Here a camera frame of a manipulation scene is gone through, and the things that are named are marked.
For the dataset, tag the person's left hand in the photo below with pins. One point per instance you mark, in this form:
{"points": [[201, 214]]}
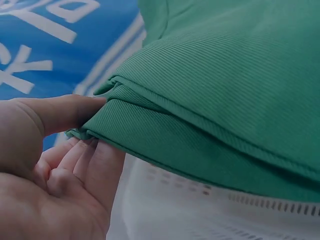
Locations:
{"points": [[32, 200]]}

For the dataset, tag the person's left fingers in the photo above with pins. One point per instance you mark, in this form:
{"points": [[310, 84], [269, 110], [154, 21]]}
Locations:
{"points": [[100, 165]]}

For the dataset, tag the person's left thumb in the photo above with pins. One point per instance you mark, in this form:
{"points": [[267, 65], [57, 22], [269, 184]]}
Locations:
{"points": [[60, 112]]}

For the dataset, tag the green ribbed garment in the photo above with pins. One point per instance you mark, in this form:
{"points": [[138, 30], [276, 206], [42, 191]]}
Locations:
{"points": [[212, 87]]}

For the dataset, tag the white perforated basket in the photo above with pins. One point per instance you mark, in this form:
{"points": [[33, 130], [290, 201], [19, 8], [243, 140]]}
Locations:
{"points": [[200, 217]]}

